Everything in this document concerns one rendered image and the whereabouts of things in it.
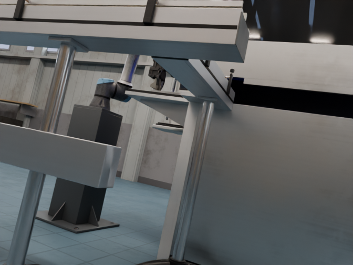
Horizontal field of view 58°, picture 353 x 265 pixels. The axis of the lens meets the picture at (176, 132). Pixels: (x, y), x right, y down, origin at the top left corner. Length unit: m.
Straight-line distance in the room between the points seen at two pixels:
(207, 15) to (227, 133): 0.85
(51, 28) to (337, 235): 1.34
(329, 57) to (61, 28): 1.16
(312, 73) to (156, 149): 4.89
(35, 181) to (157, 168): 5.22
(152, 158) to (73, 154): 5.36
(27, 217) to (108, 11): 0.65
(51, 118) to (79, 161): 0.19
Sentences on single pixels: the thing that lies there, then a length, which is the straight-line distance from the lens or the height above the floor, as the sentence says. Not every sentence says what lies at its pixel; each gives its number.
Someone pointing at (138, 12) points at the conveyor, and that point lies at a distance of 0.94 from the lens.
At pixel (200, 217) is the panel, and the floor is 0.30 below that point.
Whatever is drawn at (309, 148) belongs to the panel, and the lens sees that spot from 1.55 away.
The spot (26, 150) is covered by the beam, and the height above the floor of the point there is 0.48.
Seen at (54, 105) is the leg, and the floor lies 0.63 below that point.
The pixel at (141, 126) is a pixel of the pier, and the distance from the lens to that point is 6.31.
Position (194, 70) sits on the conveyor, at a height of 0.84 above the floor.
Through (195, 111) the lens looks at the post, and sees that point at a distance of 1.66.
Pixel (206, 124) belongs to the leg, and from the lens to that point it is 1.40.
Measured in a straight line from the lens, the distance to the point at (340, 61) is 1.65.
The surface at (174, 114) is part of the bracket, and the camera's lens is 1.80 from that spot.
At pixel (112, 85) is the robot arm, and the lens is 2.35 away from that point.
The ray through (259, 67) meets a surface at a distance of 1.65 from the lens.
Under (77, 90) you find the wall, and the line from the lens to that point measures 7.71.
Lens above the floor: 0.54
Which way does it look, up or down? 5 degrees up
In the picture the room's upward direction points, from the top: 12 degrees clockwise
